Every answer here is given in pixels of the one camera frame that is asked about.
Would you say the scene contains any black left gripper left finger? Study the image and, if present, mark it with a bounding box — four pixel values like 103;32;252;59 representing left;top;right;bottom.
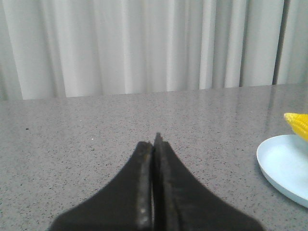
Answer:
50;141;153;231

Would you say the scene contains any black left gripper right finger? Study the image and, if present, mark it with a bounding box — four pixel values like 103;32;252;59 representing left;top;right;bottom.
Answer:
153;133;263;231

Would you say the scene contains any light blue round plate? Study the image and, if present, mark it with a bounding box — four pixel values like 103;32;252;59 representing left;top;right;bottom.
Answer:
256;134;308;207

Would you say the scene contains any yellow corn cob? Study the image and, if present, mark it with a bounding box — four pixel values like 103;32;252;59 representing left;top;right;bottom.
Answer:
284;113;308;141

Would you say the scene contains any white pleated curtain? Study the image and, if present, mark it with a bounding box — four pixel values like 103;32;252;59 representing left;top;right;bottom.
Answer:
0;0;308;100

